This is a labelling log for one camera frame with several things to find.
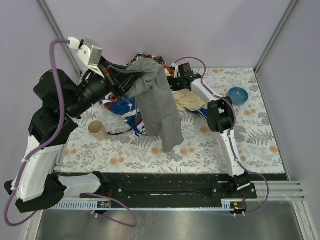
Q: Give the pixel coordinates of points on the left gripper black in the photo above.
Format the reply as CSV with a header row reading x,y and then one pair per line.
x,y
114,80

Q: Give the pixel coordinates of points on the slotted cable duct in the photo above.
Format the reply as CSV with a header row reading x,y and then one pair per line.
x,y
234,204
91,205

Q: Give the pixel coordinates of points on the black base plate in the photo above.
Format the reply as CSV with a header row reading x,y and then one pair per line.
x,y
173,190

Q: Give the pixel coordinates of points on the blue bowl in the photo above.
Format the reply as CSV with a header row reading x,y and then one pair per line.
x,y
238,95

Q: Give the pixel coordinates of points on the floral table mat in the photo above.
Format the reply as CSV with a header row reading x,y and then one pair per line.
x,y
125,152

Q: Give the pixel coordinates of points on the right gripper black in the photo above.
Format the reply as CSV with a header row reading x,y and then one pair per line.
x,y
173,81

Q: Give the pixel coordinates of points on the blue white red cloth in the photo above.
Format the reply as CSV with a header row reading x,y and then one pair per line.
x,y
130,114

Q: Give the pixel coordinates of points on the grey cloth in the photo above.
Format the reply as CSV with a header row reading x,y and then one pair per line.
x,y
156,103

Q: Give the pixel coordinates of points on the beige paper cup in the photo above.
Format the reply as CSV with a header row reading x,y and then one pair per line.
x,y
97,130

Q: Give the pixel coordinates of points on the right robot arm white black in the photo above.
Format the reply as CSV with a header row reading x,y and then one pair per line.
x,y
221,119

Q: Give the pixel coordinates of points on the aluminium front rail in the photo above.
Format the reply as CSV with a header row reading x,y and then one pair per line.
x,y
279,191

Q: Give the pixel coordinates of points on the left slotted cable duct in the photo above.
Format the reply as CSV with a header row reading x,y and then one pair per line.
x,y
91,205

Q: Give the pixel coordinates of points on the right aluminium frame post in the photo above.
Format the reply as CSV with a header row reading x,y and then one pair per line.
x,y
275,35

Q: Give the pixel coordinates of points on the left aluminium frame post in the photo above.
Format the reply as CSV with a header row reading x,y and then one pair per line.
x,y
44,7

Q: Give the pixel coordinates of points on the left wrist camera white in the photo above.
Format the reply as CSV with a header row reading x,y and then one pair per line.
x,y
89,53

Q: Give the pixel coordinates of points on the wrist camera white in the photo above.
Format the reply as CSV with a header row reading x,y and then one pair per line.
x,y
176,70
89,53

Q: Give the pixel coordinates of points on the orange camouflage cloth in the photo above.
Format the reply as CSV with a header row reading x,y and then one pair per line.
x,y
169,70

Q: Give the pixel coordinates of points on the cream beige cloth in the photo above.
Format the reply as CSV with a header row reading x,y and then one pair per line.
x,y
187,100

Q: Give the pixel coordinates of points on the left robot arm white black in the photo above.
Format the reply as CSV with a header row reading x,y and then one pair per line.
x,y
37,187

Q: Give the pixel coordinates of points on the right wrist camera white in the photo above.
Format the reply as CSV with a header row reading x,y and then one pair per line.
x,y
176,70

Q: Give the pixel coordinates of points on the aluminium frame post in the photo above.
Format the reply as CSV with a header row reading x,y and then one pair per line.
x,y
44,7
275,35

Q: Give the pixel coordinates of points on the right slotted cable duct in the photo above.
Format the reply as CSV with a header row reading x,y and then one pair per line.
x,y
234,204

